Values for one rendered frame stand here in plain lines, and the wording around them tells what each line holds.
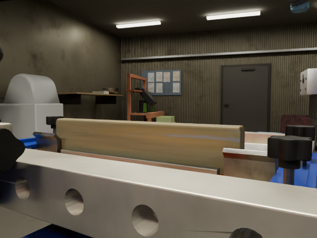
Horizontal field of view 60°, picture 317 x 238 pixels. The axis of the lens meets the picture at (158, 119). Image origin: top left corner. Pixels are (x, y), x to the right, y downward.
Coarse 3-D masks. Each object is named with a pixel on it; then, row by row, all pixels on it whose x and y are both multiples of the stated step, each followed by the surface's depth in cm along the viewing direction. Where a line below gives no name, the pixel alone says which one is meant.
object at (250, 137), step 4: (248, 132) 97; (252, 132) 97; (256, 132) 97; (260, 132) 97; (248, 136) 96; (252, 136) 95; (256, 136) 95; (260, 136) 94; (264, 136) 93; (268, 136) 93; (248, 140) 96; (252, 140) 95; (256, 140) 95; (260, 140) 94; (264, 140) 93; (312, 144) 69; (312, 148) 63; (312, 152) 59
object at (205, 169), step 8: (64, 152) 58; (72, 152) 57; (80, 152) 56; (88, 152) 56; (112, 160) 51; (120, 160) 50; (128, 160) 49; (136, 160) 49; (144, 160) 48; (152, 160) 48; (176, 168) 44; (184, 168) 44; (192, 168) 43; (200, 168) 42; (208, 168) 42; (216, 168) 42
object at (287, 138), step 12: (0, 120) 56; (48, 120) 68; (288, 132) 41; (300, 132) 40; (312, 132) 40; (276, 144) 27; (288, 144) 26; (300, 144) 26; (276, 156) 27; (288, 156) 26; (300, 156) 26; (288, 168) 27; (288, 180) 28
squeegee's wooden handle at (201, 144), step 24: (72, 120) 58; (96, 120) 55; (120, 120) 54; (72, 144) 59; (96, 144) 55; (120, 144) 52; (144, 144) 49; (168, 144) 47; (192, 144) 44; (216, 144) 42; (240, 144) 41
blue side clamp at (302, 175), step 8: (312, 160) 41; (280, 168) 40; (304, 168) 40; (312, 168) 36; (280, 176) 35; (296, 176) 35; (304, 176) 35; (312, 176) 32; (296, 184) 32; (304, 184) 32; (312, 184) 29
